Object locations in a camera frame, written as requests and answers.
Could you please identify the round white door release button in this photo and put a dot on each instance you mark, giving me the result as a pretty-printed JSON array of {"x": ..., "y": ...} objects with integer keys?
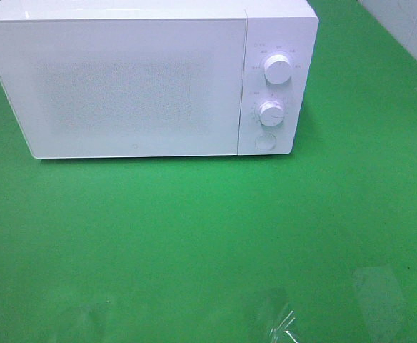
[{"x": 265, "y": 142}]

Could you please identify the white microwave knob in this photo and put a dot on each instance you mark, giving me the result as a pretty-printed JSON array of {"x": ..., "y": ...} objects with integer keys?
[
  {"x": 271, "y": 113},
  {"x": 277, "y": 69}
]

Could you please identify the white microwave door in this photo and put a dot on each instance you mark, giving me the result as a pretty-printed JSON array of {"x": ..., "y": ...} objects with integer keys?
[{"x": 120, "y": 88}]

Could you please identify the white microwave oven body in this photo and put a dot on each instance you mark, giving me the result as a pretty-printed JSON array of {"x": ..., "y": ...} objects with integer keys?
[{"x": 272, "y": 27}]

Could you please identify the clear tape strip on table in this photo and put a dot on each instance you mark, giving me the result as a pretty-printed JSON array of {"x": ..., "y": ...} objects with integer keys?
[{"x": 282, "y": 332}]

